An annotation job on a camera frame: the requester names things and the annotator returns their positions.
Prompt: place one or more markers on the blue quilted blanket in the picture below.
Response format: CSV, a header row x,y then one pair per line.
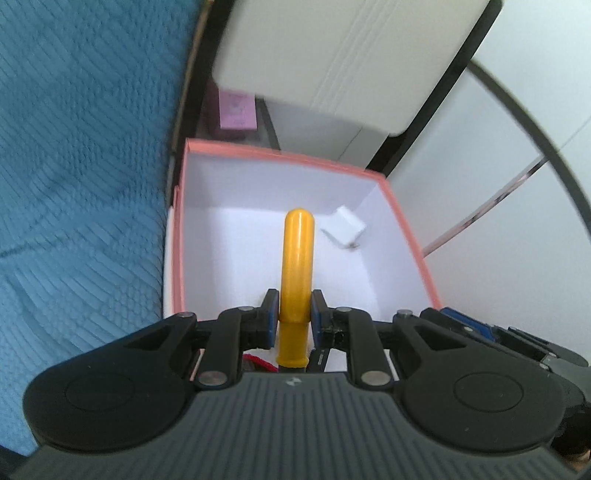
x,y
83,161

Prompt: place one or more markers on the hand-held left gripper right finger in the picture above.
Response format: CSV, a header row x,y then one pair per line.
x,y
316,318

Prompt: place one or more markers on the yellow plastic cylinder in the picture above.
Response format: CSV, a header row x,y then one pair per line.
x,y
295,277

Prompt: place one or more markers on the beige cabinet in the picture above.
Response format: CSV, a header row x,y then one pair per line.
x,y
346,55

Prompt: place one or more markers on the black metal frame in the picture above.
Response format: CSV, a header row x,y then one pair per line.
x,y
381,157

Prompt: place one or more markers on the white wardrobe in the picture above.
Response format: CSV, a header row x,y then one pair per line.
x,y
485,184

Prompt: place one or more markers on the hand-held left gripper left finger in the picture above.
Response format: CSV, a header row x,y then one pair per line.
x,y
272,318

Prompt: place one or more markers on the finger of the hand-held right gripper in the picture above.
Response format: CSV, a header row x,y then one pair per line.
x,y
464,323

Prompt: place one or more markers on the white charger plug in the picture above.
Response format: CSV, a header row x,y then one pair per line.
x,y
344,224

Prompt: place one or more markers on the pink cardboard box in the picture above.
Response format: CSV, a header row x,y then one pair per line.
x,y
231,240

